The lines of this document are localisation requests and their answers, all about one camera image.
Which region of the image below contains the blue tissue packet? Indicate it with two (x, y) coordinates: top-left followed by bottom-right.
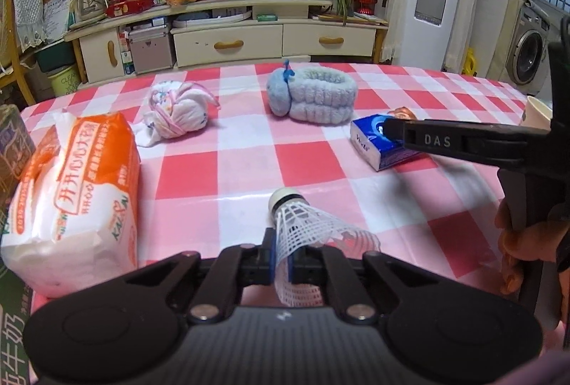
(349, 114), (435, 173)

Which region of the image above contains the pink white rolled cloth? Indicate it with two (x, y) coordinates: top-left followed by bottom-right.
(134, 81), (222, 148)

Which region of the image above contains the red box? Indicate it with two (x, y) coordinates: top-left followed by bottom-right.
(104, 0), (155, 19)

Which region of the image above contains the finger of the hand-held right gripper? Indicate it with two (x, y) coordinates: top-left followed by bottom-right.
(383, 117), (554, 168)

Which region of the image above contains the white lace cloth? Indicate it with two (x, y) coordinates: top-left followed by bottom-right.
(6, 0), (46, 52)

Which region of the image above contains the orange tissue pack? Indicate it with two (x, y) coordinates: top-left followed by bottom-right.
(0, 111), (142, 299)

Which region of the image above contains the brown plush toy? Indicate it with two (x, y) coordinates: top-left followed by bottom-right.
(387, 106), (418, 122)

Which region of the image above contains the blue fluffy headband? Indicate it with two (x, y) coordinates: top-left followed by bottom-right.
(266, 60), (359, 125)

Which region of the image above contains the green bucket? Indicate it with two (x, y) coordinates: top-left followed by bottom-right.
(36, 42), (77, 75)

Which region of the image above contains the red checkered tablecloth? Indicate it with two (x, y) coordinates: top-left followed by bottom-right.
(18, 62), (570, 368)

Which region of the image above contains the white paper cup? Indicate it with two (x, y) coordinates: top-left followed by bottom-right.
(520, 96), (554, 132)

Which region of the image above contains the washing machine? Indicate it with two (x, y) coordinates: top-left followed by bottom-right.
(505, 0), (554, 96)

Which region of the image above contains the person's right hand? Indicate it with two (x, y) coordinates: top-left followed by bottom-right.
(494, 197), (570, 297)

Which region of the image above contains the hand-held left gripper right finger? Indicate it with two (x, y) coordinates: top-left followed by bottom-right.
(287, 245), (429, 322)

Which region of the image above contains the cream television cabinet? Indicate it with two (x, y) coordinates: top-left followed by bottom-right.
(64, 0), (389, 85)

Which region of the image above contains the green milk carton box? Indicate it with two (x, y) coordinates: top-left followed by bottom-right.
(0, 104), (37, 385)

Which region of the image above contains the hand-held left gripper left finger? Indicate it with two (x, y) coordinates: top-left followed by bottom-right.
(127, 228), (276, 325)

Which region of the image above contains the wooden chair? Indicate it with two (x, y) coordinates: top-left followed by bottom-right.
(0, 0), (46, 106)

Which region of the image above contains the white shuttlecock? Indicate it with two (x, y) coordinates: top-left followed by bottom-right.
(267, 188), (382, 309)

